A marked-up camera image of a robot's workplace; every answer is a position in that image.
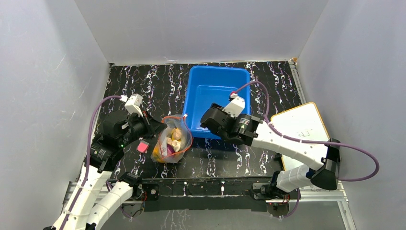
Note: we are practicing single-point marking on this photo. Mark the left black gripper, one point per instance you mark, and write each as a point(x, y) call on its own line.
point(153, 126)

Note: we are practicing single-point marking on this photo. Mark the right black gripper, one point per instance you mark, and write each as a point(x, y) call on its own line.
point(210, 119)

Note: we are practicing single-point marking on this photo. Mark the clear zip top bag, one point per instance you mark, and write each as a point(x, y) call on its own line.
point(172, 122)

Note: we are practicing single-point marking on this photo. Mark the orange bell pepper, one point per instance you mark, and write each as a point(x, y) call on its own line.
point(156, 155)

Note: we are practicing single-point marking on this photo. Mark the purple onion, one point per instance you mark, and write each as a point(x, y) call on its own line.
point(168, 150)

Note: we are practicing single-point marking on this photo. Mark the white mushroom piece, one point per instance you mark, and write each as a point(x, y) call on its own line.
point(176, 145)

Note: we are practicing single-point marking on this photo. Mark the blue plastic bin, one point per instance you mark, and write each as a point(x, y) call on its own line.
point(207, 85)

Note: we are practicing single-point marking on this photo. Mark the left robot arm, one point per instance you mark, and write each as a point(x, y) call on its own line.
point(83, 212)

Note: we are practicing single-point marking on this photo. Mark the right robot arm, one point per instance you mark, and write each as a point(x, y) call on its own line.
point(323, 173)

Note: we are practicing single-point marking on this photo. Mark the pink eraser block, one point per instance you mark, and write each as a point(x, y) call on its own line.
point(142, 147)

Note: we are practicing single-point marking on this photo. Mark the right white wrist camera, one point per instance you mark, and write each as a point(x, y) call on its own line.
point(236, 105)

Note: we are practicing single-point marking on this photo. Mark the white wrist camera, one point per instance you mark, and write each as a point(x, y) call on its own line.
point(133, 104)
point(236, 105)

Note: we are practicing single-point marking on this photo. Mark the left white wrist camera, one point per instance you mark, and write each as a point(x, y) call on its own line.
point(133, 104)

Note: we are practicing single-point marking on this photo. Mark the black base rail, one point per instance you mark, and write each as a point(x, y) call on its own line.
point(212, 193)

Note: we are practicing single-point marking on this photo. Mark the white board wooden frame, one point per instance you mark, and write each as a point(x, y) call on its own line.
point(302, 122)

